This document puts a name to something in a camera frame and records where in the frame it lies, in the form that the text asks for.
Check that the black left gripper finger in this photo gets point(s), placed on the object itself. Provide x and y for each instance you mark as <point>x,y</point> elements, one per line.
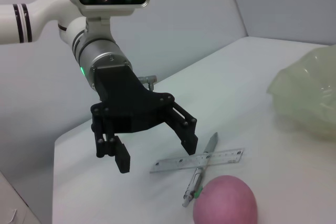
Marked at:
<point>187,134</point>
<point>122,158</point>

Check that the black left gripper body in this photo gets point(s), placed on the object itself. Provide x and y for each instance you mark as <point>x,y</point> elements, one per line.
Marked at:
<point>120,103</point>

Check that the pink peach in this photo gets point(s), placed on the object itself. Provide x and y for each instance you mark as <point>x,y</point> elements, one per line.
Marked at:
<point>225,200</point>

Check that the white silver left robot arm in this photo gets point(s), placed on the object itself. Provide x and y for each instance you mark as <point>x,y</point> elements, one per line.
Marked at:
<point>47,11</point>

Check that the clear plastic ruler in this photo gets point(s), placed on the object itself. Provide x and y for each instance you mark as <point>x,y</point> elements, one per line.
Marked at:
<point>173,163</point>

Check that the silver clear pen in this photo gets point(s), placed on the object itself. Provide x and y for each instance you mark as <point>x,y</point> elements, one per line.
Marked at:
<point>197,179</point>

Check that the translucent green fruit bowl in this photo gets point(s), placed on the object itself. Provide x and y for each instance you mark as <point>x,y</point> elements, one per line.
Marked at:
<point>309,93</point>

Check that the beige box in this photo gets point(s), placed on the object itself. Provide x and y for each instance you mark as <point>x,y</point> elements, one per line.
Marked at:
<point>13,203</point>

